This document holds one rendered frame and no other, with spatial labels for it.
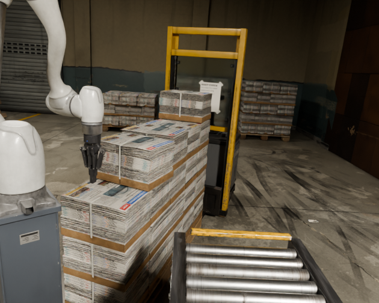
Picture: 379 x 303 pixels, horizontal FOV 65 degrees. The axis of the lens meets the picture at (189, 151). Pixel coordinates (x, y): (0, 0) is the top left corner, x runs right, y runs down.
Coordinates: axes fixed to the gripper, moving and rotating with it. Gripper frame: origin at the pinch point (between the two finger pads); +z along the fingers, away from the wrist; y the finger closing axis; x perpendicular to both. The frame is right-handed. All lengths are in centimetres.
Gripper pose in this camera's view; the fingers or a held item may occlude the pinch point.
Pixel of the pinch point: (92, 175)
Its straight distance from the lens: 149.4
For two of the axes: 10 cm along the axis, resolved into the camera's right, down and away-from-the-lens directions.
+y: -9.4, -1.5, 3.0
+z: -0.7, 9.6, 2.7
